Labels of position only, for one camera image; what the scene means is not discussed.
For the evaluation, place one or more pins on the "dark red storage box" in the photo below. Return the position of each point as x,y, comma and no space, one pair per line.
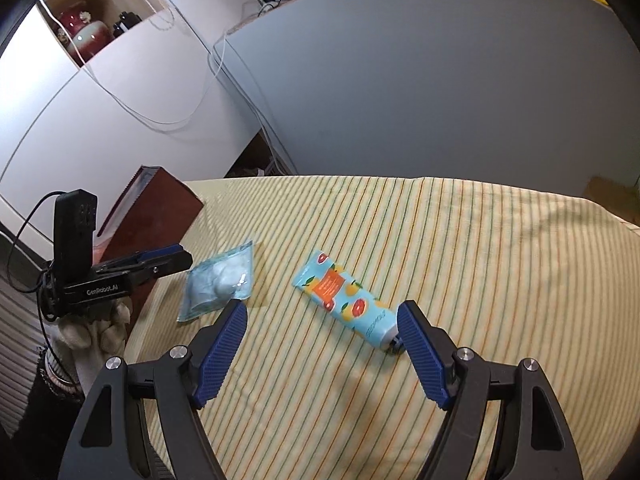
154,211

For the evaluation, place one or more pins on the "clear packet of cotton pads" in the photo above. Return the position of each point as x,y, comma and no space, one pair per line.
214,282

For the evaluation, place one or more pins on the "white gloved left hand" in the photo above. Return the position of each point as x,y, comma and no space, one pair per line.
81,344

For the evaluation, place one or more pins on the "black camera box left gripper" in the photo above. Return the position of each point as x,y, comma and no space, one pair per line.
74,222

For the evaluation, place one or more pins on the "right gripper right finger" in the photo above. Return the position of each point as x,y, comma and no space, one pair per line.
532,439

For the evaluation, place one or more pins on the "red ceramic jar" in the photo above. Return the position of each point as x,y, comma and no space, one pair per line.
81,34

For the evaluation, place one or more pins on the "fruit print hand cream tube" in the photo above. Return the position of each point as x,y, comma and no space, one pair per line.
338,293

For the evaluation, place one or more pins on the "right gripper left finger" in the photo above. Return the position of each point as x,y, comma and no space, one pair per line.
110,439

